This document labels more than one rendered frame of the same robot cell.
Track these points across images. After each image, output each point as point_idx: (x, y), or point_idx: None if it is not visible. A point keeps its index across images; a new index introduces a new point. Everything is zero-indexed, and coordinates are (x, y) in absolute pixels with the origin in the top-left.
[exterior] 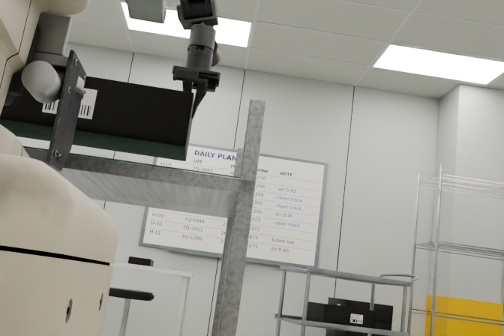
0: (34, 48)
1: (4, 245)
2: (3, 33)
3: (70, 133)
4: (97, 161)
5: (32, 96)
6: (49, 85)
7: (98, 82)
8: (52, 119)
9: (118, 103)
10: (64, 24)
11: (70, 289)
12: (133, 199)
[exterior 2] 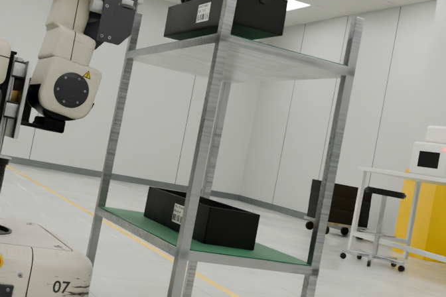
0: None
1: None
2: None
3: (123, 26)
4: (182, 42)
5: (194, 15)
6: (91, 6)
7: None
8: (198, 26)
9: (216, 6)
10: None
11: None
12: (279, 71)
